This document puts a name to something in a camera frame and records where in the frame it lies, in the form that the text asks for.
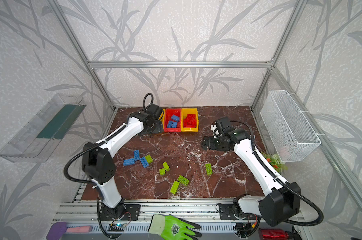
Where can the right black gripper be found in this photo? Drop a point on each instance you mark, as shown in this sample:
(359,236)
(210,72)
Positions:
(207,142)

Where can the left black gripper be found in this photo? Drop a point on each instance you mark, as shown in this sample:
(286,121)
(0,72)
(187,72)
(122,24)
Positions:
(155,128)

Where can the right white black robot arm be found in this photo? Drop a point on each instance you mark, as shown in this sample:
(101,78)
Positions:
(281,200)

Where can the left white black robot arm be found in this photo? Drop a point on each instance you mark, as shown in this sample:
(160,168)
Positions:
(97,158)

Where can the left yellow bin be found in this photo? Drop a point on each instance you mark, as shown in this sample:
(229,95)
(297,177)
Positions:
(162,118)

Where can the yellow bin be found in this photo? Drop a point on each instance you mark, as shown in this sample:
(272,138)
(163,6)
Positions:
(162,118)
(184,113)

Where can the red middle bin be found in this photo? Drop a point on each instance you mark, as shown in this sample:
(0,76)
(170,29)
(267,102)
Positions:
(169,113)

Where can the green lego brick right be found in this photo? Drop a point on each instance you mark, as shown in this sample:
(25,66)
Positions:
(209,170)

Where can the right yellow bin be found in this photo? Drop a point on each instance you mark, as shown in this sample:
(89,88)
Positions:
(184,113)

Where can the green lego brick lower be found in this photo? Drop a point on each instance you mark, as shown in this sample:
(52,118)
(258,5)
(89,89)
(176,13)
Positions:
(183,180)

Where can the green lego brick left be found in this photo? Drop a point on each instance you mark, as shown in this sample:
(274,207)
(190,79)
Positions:
(149,159)

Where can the blue lego brick left diagonal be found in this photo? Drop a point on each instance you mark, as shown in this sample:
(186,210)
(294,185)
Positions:
(144,162)

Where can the green lego brick center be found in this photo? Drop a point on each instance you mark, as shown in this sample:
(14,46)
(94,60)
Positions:
(166,166)

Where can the small green lego brick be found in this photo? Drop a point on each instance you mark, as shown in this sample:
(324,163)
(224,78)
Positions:
(162,172)

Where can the green lego brick bottom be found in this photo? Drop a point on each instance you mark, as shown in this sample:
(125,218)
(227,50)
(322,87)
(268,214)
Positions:
(174,187)

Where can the potted plant red flowers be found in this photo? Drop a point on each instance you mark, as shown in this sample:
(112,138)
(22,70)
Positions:
(275,162)

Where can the green work glove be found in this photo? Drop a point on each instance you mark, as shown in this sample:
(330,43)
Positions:
(171,228)

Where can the red tool at bottom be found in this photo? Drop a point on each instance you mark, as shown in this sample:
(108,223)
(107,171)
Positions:
(278,234)

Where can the small circuit board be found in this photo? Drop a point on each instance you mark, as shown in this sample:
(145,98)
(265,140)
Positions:
(117,227)

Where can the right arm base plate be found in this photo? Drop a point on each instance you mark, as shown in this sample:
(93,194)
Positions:
(229,212)

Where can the white wire mesh basket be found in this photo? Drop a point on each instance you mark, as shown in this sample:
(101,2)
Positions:
(291,133)

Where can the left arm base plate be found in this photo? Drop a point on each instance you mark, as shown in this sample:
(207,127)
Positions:
(130,212)

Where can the clear plastic wall shelf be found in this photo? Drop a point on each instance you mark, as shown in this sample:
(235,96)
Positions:
(38,139)

